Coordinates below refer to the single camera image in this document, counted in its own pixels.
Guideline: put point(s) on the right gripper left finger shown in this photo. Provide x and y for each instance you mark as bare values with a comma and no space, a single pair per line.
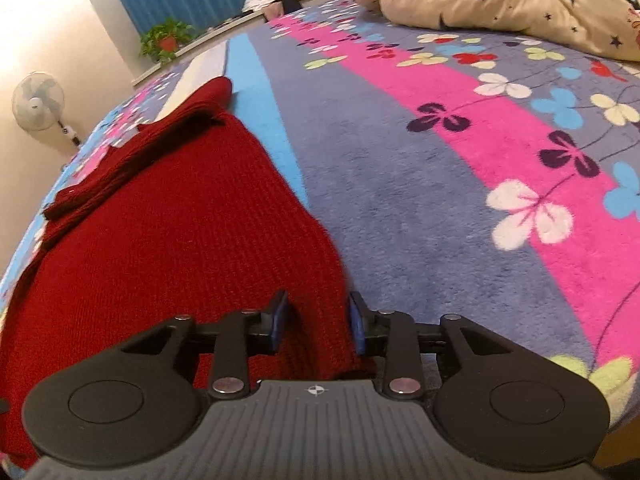
237,337

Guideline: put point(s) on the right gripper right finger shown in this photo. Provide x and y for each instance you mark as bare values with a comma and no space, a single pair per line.
399,341

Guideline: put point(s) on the red knit sweater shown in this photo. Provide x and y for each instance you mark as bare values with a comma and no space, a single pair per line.
191,217

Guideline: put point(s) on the floral striped bed blanket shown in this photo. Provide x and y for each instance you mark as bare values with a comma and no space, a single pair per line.
489,173

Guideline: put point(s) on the green potted plant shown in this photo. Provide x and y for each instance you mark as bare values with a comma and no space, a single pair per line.
162,41

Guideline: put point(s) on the dark chair back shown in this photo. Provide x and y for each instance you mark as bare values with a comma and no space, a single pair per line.
279,8

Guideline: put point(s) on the white pedestal fan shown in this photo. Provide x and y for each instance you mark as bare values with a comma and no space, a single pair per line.
38,103

